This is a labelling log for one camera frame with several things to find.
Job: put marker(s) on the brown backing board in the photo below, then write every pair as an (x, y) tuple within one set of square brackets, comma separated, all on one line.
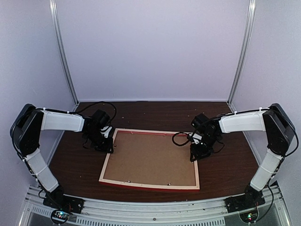
[(150, 160)]

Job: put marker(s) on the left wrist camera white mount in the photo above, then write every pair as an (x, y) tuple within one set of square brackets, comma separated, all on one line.
[(106, 130)]

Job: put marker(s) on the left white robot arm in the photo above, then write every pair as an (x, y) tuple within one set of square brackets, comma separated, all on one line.
[(36, 132)]

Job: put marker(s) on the left aluminium corner post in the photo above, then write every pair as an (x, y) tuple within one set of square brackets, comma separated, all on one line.
[(63, 58)]

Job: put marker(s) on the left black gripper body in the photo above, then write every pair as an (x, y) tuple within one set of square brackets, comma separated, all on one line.
[(98, 142)]

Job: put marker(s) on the right aluminium corner post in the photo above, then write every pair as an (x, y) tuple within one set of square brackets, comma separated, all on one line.
[(245, 43)]

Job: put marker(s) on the wooden picture frame red edge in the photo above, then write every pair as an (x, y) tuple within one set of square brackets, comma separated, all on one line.
[(103, 174)]

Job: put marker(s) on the aluminium corner post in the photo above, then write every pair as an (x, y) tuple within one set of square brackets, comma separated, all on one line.
[(245, 43), (63, 58)]

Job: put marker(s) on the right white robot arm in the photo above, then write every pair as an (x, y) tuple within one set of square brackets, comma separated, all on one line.
[(272, 120)]

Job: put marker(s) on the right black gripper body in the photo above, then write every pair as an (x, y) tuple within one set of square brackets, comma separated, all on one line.
[(205, 149)]

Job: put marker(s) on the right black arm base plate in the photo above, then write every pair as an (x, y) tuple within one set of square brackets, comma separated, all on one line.
[(243, 202)]

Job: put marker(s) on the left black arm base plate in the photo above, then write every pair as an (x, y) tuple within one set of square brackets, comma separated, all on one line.
[(66, 203)]

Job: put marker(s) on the aluminium front rail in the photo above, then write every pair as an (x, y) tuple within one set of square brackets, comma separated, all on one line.
[(212, 212)]

